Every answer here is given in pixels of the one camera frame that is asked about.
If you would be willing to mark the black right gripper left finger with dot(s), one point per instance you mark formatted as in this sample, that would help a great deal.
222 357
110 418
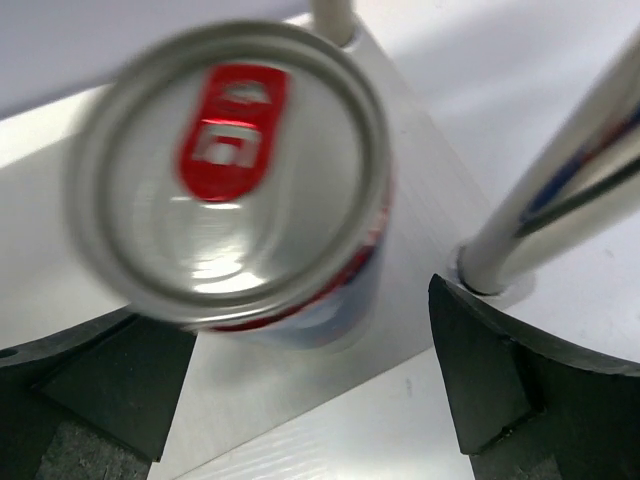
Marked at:
95 401

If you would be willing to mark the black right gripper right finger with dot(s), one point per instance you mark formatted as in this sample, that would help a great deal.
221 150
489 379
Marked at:
526 404

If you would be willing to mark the red bull can front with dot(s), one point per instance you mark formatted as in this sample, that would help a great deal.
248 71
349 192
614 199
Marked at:
237 179

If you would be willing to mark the white two-tier shelf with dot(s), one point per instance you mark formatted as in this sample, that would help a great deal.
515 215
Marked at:
474 88

